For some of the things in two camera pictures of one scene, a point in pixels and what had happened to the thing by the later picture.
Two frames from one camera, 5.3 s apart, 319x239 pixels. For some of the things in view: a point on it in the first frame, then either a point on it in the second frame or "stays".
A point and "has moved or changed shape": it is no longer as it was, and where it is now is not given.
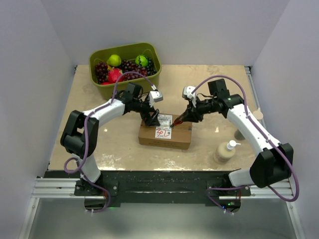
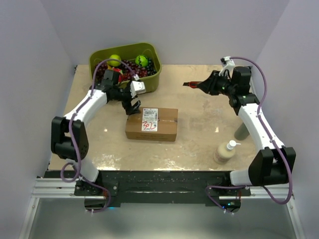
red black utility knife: (177, 121) to (191, 84)
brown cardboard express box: (178, 136) has moved or changed shape
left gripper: (146, 117) to (128, 105)
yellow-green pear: (114, 60) stays
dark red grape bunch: (130, 70) stays
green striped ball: (141, 60) stays
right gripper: (193, 114) to (209, 86)
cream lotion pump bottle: (224, 153) stays
